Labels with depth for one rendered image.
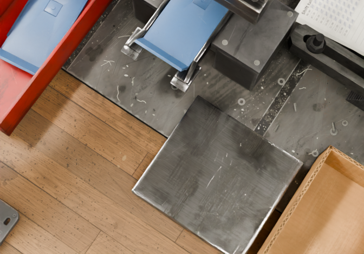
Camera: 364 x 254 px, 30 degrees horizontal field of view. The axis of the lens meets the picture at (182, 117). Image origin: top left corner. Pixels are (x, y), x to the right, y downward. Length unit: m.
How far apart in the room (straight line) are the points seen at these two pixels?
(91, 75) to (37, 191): 0.18
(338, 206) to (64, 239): 0.37
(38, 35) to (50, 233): 0.28
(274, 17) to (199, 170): 0.22
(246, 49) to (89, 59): 0.23
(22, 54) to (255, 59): 0.33
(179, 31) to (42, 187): 0.28
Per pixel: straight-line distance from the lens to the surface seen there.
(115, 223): 0.92
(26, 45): 0.98
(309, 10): 0.96
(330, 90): 0.98
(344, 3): 0.98
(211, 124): 0.92
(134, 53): 0.88
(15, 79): 0.97
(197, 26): 0.89
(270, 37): 0.90
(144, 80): 0.96
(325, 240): 0.93
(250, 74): 0.90
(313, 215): 0.93
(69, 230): 0.92
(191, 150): 0.91
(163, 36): 0.88
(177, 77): 0.87
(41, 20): 0.99
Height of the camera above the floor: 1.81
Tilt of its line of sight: 75 degrees down
